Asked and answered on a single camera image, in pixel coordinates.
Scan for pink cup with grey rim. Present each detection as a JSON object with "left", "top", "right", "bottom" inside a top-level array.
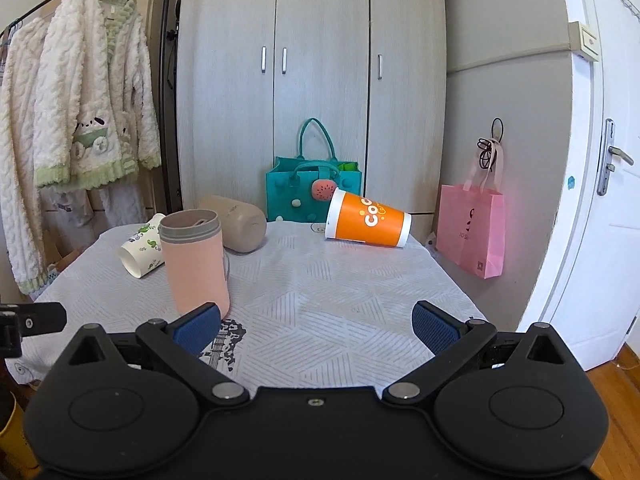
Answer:
[{"left": 159, "top": 210, "right": 231, "bottom": 318}]

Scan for yellow container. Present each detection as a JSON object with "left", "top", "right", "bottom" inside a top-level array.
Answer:
[{"left": 0, "top": 392, "right": 36, "bottom": 468}]

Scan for pink paper bag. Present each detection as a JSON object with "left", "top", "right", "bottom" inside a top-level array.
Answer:
[{"left": 436, "top": 137, "right": 505, "bottom": 279}]

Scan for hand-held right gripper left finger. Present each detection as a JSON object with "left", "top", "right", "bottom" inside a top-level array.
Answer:
[{"left": 66, "top": 302, "right": 250, "bottom": 408}]

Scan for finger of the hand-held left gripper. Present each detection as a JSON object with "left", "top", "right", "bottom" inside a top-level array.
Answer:
[{"left": 0, "top": 302, "right": 67, "bottom": 358}]

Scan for teal felt tote bag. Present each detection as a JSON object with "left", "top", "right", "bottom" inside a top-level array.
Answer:
[{"left": 265, "top": 118, "right": 362, "bottom": 224}]

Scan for white cup with green print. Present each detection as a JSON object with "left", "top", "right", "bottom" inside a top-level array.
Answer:
[{"left": 119, "top": 213, "right": 167, "bottom": 279}]

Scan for beige wall switch box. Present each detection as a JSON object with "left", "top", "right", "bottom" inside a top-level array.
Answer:
[{"left": 567, "top": 21, "right": 601, "bottom": 63}]

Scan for white patterned tablecloth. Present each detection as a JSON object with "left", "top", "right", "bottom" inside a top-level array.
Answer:
[{"left": 5, "top": 220, "right": 488, "bottom": 391}]

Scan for orange paper cup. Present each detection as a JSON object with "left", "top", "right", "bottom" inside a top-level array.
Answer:
[{"left": 324, "top": 187, "right": 412, "bottom": 248}]

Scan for white door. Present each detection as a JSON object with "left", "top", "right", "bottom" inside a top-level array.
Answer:
[{"left": 520, "top": 0, "right": 640, "bottom": 371}]

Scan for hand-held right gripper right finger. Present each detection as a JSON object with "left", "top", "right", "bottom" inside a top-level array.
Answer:
[{"left": 382, "top": 301, "right": 574, "bottom": 404}]

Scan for grey wooden wardrobe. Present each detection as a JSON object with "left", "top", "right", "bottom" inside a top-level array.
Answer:
[{"left": 175, "top": 0, "right": 447, "bottom": 233}]

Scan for white knitted sweater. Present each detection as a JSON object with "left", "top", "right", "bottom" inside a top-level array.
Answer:
[{"left": 0, "top": 15, "right": 51, "bottom": 296}]

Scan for black hair ties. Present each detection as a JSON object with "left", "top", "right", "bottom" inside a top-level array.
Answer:
[{"left": 476, "top": 118, "right": 504, "bottom": 171}]

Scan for beige cup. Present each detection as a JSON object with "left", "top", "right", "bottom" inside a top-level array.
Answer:
[{"left": 198, "top": 195, "right": 267, "bottom": 253}]

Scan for grey trousers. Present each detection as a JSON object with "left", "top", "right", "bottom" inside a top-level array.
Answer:
[{"left": 40, "top": 180, "right": 146, "bottom": 228}]

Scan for metal door handle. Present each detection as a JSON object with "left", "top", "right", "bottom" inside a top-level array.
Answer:
[{"left": 597, "top": 119, "right": 635, "bottom": 197}]

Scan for black clothes rack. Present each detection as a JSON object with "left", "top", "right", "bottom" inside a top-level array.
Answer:
[{"left": 0, "top": 0, "right": 183, "bottom": 216}]

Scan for white fluffy cardigan green trim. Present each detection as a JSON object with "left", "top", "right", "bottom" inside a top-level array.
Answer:
[{"left": 34, "top": 0, "right": 162, "bottom": 191}]

